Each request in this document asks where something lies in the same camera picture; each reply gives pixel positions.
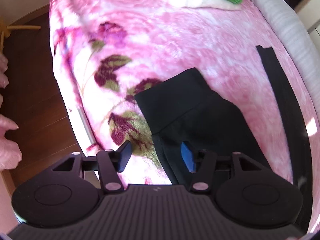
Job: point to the black garment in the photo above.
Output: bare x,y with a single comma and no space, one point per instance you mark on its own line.
195,120

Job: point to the pink floral blanket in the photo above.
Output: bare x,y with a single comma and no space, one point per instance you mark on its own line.
175,42

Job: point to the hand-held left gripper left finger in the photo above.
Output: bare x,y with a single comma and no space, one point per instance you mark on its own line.
124,156

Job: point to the yellow wooden stand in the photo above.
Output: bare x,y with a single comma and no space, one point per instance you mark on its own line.
22,27

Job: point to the striped quilt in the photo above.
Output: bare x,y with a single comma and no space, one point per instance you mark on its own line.
280,17

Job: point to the metal bed rail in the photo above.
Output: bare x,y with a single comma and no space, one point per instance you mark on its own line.
85,125

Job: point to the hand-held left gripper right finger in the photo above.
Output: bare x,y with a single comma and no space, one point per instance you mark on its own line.
187,157

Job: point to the pink curtain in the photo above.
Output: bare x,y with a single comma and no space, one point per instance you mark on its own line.
7,140

